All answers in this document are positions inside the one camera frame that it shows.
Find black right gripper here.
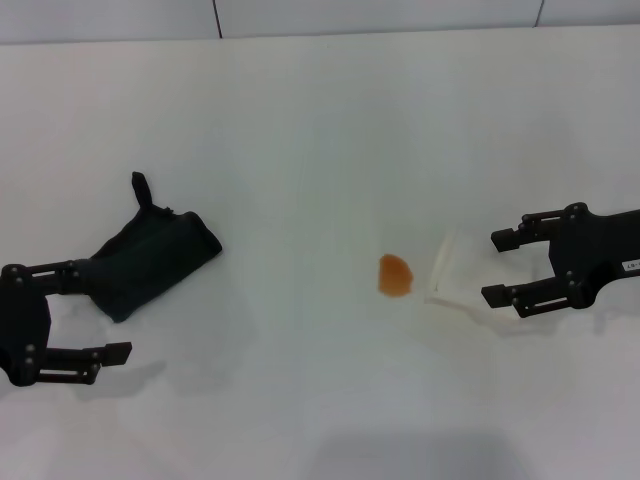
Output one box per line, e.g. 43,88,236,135
480,201,640,320

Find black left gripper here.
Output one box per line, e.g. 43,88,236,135
0,257,134,388

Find white paper cup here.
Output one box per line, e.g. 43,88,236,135
423,224,524,329

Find dark blue rag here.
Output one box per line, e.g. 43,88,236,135
82,171,225,324

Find orange liquid stain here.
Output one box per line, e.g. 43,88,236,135
377,253,416,298

